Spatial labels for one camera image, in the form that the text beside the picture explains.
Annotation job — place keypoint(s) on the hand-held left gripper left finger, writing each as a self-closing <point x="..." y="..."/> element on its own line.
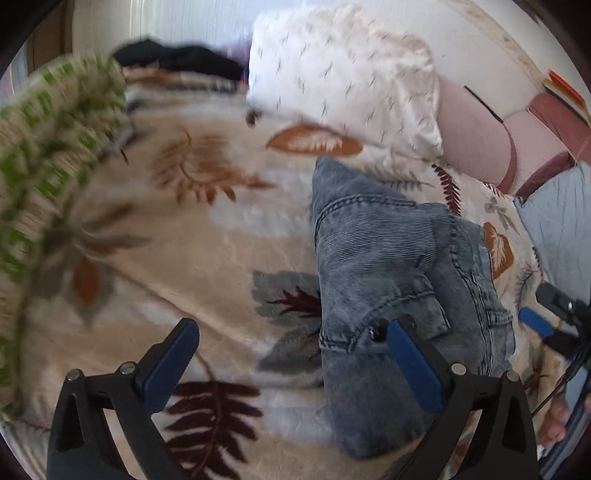
<point x="168" y="369"/>

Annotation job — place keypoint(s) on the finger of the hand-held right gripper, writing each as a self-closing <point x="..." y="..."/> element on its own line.
<point x="554" y="297"/>
<point x="535" y="321"/>

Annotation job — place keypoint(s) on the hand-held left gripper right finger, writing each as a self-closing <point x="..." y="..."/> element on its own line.
<point x="415" y="369"/>

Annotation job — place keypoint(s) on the grey blue denim pants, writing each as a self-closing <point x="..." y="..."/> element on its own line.
<point x="383" y="249"/>

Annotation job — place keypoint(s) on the person's right hand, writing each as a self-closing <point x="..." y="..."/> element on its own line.
<point x="554" y="422"/>

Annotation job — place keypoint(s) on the grey quilted cloth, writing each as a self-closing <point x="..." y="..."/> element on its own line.
<point x="558" y="221"/>

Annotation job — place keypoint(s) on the beige leaf print blanket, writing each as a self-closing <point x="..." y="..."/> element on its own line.
<point x="207" y="258"/>

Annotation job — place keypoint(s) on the pink maroon padded headboard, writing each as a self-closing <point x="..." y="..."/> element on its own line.
<point x="471" y="129"/>

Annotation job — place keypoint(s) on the white quilt label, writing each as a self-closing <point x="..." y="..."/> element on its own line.
<point x="121" y="141"/>

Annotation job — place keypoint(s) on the green printed quilt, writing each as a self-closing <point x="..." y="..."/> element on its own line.
<point x="41" y="138"/>

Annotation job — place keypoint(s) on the white leaf print pillow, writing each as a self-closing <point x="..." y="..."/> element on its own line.
<point x="341" y="78"/>

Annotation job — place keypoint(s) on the black garment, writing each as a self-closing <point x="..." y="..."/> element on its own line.
<point x="184" y="57"/>

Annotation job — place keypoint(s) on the purple plastic bag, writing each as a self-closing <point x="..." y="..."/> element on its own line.
<point x="238" y="57"/>

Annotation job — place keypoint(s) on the wooden window frame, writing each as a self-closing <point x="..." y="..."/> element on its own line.
<point x="51" y="32"/>

